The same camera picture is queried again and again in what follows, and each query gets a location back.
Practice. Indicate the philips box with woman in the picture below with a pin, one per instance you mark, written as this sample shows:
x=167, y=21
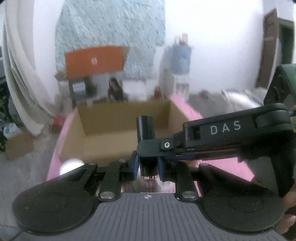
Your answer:
x=109, y=87

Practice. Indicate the grey white blanket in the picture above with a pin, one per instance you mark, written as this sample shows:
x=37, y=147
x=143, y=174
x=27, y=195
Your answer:
x=246, y=98

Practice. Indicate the white curtain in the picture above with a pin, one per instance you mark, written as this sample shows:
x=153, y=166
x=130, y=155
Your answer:
x=31, y=99

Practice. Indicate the orange cardboard box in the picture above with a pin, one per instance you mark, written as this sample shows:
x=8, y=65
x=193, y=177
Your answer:
x=96, y=60

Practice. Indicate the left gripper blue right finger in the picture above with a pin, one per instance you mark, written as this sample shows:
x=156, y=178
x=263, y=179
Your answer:
x=164, y=169

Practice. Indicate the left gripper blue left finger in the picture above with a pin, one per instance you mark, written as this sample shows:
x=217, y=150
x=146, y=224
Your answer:
x=133, y=165

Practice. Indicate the right hand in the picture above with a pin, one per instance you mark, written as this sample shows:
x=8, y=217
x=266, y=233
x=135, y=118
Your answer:
x=288, y=220

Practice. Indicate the brown wooden door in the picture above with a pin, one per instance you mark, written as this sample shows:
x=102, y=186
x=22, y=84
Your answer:
x=270, y=36

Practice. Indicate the water dispenser with bottle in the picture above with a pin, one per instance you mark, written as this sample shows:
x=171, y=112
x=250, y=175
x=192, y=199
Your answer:
x=177, y=70

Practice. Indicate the small brown cardboard box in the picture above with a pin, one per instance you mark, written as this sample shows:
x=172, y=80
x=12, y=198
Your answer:
x=19, y=146

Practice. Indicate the white round lid bottle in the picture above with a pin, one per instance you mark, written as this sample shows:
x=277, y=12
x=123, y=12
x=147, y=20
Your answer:
x=70, y=165

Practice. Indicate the pink checkered tablecloth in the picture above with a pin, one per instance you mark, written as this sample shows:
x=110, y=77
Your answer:
x=229, y=163

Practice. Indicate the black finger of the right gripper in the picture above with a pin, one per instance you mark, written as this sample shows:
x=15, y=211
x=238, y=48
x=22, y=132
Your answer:
x=159, y=147

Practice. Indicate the black cylinder flashlight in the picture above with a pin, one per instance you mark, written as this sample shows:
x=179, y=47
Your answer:
x=145, y=135

